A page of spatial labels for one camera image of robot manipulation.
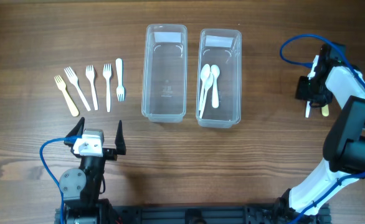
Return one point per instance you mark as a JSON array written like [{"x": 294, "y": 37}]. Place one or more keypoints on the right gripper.
[{"x": 300, "y": 93}]

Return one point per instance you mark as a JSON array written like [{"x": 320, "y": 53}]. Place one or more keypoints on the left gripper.
[{"x": 111, "y": 154}]

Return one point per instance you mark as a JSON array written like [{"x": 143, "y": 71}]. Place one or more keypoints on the white plastic spoon pair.
[
  {"x": 308, "y": 108},
  {"x": 207, "y": 84}
]

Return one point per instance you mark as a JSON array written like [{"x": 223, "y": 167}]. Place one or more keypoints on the yellow plastic spoon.
[{"x": 325, "y": 111}]

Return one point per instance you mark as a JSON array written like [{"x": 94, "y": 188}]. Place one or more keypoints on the thick white plastic spoon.
[{"x": 215, "y": 97}]

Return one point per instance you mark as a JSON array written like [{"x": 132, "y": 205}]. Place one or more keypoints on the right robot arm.
[{"x": 331, "y": 77}]

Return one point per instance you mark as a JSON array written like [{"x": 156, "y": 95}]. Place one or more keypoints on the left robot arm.
[{"x": 81, "y": 187}]

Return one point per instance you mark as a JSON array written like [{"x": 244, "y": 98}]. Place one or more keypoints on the clear plastic container right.
[{"x": 221, "y": 47}]

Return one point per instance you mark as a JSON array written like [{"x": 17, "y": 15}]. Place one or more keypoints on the clear plastic container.
[
  {"x": 165, "y": 73},
  {"x": 221, "y": 47}
]

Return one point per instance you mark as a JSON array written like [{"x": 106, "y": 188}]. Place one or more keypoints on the clear plastic container left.
[{"x": 165, "y": 73}]

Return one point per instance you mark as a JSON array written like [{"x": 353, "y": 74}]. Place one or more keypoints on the yellow plastic fork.
[{"x": 63, "y": 88}]

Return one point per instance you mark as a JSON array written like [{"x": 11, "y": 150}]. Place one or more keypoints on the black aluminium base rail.
[{"x": 249, "y": 214}]

